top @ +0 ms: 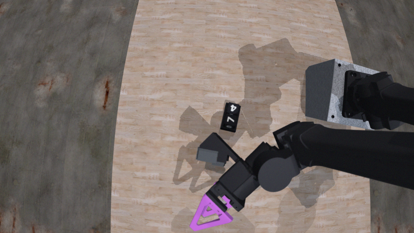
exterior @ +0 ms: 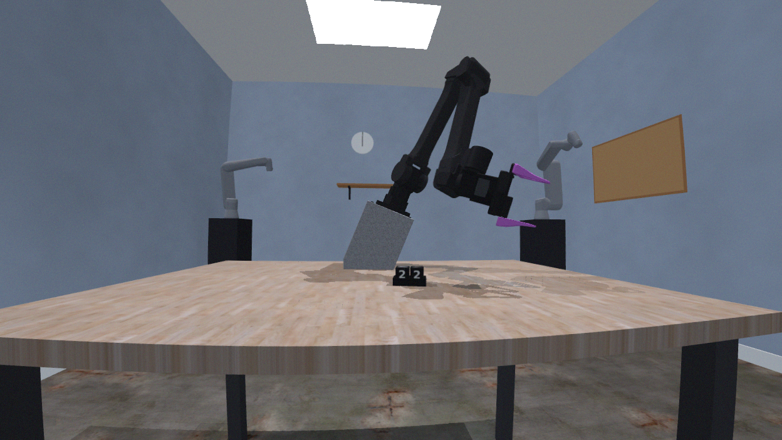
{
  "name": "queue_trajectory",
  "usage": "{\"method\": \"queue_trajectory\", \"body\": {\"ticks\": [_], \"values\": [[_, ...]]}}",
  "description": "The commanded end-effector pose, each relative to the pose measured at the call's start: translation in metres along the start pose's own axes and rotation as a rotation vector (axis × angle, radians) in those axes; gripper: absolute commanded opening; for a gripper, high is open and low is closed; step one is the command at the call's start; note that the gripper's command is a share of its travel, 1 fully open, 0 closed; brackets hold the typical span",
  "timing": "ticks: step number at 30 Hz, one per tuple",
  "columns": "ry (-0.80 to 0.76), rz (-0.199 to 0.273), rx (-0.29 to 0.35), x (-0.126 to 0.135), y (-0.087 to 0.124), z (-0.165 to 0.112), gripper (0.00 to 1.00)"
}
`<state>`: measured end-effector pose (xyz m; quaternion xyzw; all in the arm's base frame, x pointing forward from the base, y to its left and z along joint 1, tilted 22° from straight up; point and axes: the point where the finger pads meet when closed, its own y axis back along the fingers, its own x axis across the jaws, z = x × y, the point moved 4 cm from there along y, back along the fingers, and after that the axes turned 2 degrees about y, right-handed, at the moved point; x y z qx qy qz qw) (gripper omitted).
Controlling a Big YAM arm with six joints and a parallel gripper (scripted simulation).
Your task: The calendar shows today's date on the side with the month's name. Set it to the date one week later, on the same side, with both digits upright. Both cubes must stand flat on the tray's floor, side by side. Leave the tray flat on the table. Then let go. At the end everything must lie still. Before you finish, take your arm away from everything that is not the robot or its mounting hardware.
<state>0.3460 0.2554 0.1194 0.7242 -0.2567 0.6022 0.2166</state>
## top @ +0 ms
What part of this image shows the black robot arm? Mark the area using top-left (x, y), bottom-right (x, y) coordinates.
top-left (196, 70), bottom-right (414, 193)

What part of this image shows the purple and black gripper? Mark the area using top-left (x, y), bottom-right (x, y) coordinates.
top-left (190, 170), bottom-right (260, 231)

